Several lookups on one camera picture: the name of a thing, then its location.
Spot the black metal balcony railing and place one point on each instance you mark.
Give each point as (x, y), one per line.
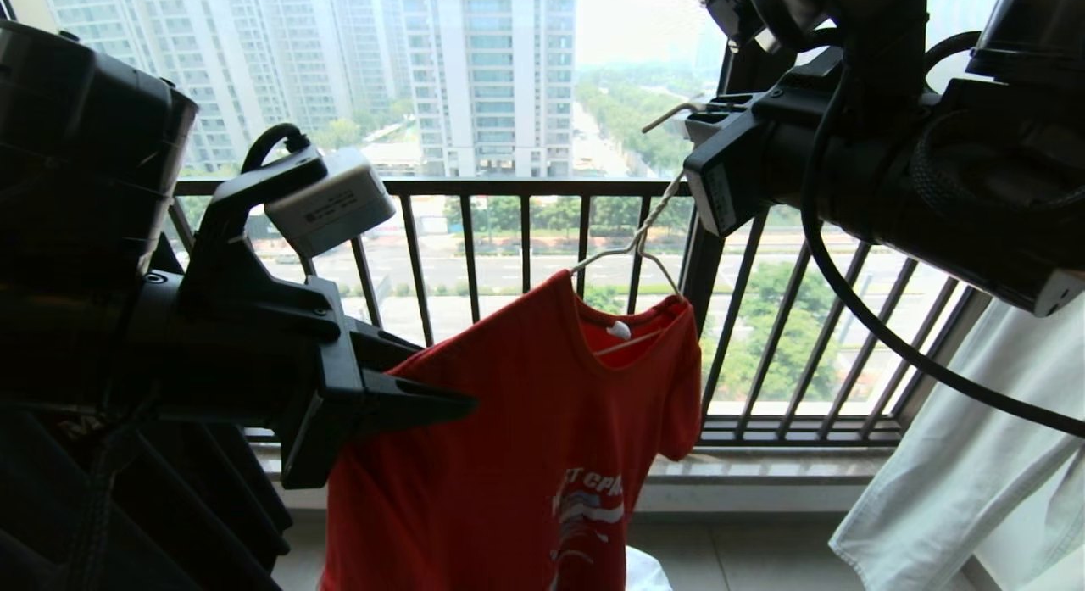
(509, 187)

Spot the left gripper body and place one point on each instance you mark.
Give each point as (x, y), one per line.
(254, 370)

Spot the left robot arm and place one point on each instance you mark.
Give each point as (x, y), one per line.
(76, 150)

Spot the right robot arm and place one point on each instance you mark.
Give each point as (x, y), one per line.
(1043, 23)

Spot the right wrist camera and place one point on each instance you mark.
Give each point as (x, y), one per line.
(848, 14)

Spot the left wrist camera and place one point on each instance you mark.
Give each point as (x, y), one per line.
(326, 201)

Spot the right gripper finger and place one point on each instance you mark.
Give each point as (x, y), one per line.
(703, 126)

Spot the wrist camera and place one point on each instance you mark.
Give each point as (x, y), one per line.
(848, 14)
(326, 201)

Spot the pale high-rise building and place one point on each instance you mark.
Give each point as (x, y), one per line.
(212, 57)
(492, 74)

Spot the dark hanging garment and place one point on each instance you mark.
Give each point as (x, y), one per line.
(169, 523)

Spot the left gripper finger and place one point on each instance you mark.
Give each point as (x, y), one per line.
(407, 404)
(381, 349)

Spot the white hanging garment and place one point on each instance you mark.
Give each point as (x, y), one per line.
(949, 455)

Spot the white laundry basket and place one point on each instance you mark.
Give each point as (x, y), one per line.
(648, 572)

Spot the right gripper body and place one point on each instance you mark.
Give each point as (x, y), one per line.
(890, 167)

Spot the red printed t-shirt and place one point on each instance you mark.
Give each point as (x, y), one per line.
(509, 421)

